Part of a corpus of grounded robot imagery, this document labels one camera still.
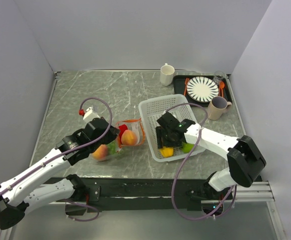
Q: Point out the clear zip bag orange zipper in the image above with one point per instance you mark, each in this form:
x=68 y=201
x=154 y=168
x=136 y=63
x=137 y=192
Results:
x=137 y=127

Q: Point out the white plastic perforated basket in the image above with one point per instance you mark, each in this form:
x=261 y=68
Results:
x=152 y=109

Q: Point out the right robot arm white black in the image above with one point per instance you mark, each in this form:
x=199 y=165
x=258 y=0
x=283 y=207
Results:
x=245 y=161

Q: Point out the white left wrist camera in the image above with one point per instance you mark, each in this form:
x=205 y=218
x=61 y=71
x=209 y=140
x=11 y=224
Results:
x=89 y=114

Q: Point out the orange plastic fork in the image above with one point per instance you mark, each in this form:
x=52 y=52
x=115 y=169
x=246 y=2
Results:
x=185 y=86

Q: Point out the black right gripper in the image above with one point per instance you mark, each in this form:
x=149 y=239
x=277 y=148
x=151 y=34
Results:
x=159 y=130

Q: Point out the red bell pepper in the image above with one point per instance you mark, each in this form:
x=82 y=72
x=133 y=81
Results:
x=122 y=129

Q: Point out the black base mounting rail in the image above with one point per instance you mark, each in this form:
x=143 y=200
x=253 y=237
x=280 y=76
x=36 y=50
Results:
x=121 y=194

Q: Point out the beige mug purple inside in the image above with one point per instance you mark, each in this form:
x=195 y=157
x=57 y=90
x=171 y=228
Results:
x=218 y=106

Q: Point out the yellow bell pepper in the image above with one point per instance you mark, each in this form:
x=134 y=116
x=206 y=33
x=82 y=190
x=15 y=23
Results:
x=167 y=152

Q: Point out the peach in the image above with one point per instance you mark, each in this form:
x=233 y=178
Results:
x=101 y=153
x=129 y=138

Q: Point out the black white striped plate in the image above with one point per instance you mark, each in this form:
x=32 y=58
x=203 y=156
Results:
x=202 y=89

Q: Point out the green apple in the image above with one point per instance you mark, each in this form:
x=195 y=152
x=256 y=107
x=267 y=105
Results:
x=186 y=147

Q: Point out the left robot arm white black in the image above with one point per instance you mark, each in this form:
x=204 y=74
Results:
x=27 y=191

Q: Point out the orange plastic spoon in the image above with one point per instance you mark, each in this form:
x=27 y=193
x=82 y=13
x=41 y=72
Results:
x=221 y=89

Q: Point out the white ceramic mug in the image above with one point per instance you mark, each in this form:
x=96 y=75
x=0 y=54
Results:
x=167 y=73

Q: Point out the clear glass cup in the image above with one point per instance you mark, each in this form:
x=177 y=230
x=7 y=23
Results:
x=218 y=77

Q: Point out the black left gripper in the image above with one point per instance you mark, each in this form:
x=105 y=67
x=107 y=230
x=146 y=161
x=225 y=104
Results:
x=114 y=133

